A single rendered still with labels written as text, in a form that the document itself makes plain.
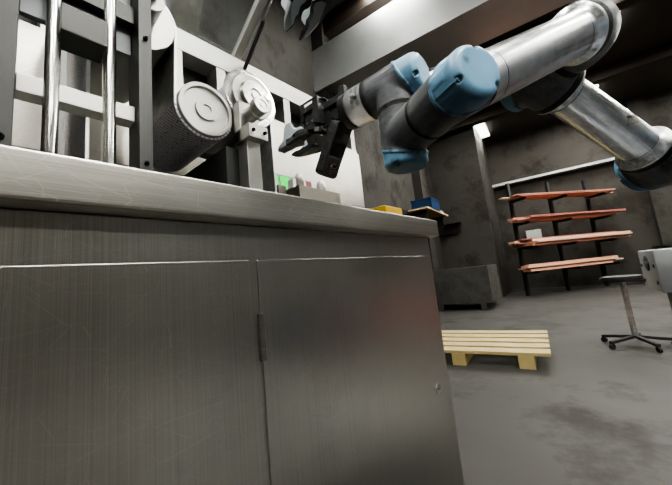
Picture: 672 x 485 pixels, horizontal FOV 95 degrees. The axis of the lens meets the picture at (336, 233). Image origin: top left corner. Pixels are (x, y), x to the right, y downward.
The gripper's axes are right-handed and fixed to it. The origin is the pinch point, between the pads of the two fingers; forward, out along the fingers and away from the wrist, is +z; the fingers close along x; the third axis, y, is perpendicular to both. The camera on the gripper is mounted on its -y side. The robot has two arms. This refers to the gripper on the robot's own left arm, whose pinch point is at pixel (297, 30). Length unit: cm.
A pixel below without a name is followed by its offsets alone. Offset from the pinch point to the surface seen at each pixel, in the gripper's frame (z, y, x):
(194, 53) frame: 22, 51, 0
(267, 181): 33.9, -8.7, -4.3
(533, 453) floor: 82, -106, -108
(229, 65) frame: 21, 53, -13
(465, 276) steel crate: 169, 45, -529
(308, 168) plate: 42, 27, -49
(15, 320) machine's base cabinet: 29, -50, 42
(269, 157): 28.8, -5.1, -4.3
